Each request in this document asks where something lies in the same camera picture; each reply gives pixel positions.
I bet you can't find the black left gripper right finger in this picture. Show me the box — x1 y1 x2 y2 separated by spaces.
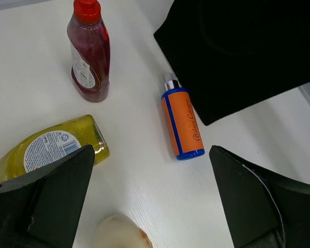
209 146 310 247

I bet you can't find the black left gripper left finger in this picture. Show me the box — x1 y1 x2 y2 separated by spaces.
0 145 95 247

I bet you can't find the black canvas bag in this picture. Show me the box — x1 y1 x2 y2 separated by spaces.
154 1 310 125

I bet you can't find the red dish soap bottle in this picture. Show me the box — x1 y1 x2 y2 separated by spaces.
67 1 111 102

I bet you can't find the yellow dish soap bottle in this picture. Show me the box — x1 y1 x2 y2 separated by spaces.
0 115 110 183

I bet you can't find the cream lotion pump bottle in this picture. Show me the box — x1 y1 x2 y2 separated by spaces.
92 214 153 248

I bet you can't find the orange blue cologne bottle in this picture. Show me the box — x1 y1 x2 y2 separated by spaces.
161 73 205 161

